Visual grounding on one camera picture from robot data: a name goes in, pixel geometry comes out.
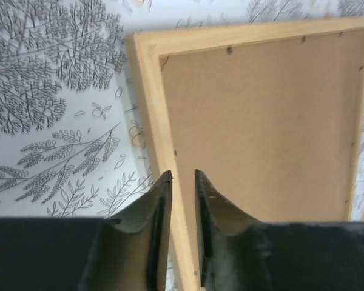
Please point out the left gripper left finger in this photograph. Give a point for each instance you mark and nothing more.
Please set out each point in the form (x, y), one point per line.
(127, 251)

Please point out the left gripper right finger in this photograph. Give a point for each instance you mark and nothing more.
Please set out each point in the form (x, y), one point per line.
(239, 252)

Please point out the wooden picture frame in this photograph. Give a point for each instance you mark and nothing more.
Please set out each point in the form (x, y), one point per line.
(270, 112)

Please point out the floral patterned table mat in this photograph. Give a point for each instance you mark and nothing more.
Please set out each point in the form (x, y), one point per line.
(71, 141)

